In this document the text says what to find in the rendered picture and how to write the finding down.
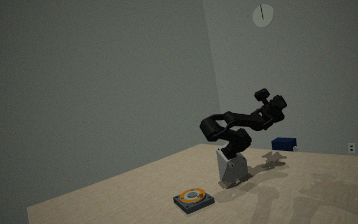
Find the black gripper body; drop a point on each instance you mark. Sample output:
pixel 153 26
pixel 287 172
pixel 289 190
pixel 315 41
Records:
pixel 262 95

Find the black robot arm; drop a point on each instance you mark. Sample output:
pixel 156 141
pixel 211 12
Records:
pixel 240 140

